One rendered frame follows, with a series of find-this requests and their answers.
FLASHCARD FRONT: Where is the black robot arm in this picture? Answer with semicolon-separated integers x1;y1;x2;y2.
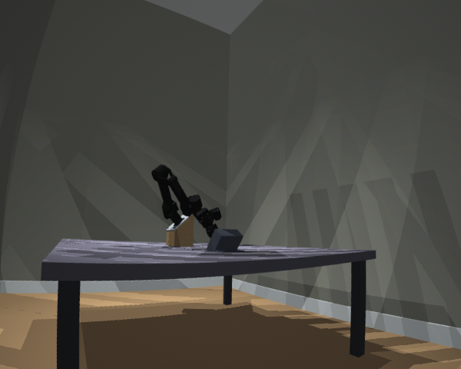
151;164;221;226

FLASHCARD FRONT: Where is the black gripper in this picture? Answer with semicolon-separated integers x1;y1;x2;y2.
195;208;218;238

